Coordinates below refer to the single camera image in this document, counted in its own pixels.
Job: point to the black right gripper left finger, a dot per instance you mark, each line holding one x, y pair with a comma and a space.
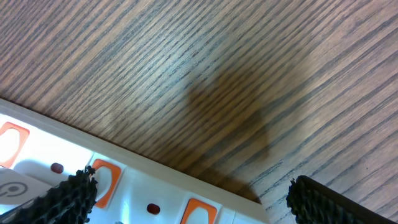
70, 202

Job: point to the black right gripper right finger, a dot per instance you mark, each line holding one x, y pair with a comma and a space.
313, 203

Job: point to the white power strip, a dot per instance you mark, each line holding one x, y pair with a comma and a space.
37, 153

